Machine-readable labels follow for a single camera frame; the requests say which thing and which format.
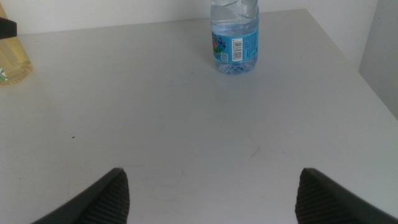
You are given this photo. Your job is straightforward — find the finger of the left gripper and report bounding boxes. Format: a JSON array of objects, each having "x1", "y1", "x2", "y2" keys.
[{"x1": 0, "y1": 17, "x2": 18, "y2": 40}]

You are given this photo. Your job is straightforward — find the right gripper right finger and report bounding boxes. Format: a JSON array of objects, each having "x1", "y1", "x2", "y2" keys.
[{"x1": 294, "y1": 167, "x2": 398, "y2": 224}]

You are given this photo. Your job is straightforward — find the yellow tea bottle green label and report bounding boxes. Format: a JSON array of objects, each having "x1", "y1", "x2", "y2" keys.
[{"x1": 0, "y1": 2, "x2": 34, "y2": 86}]

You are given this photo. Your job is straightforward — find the clear water bottle blue cap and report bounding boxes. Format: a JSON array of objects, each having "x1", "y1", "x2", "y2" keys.
[{"x1": 210, "y1": 0, "x2": 260, "y2": 75}]

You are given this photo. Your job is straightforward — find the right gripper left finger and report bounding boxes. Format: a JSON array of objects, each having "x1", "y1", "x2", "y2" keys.
[{"x1": 30, "y1": 167, "x2": 131, "y2": 224}]

